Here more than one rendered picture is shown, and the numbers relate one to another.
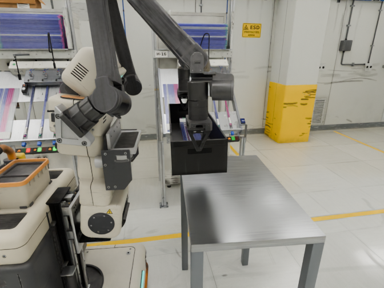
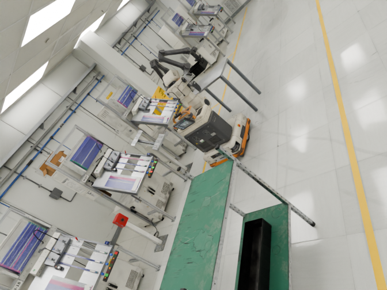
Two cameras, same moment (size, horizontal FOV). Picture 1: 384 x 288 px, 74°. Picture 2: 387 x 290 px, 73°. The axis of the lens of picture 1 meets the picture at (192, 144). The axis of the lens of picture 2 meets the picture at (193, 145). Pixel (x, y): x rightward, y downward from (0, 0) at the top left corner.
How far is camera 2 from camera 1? 3.29 m
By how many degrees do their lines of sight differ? 33
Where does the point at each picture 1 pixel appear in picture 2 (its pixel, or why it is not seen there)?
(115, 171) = (196, 86)
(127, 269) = not seen: hidden behind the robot
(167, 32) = (180, 50)
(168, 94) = (147, 119)
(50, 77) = (113, 157)
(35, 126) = (139, 168)
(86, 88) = (177, 76)
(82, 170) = (192, 96)
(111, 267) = not seen: hidden behind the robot
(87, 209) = (202, 100)
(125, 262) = not seen: hidden behind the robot
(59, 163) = (154, 184)
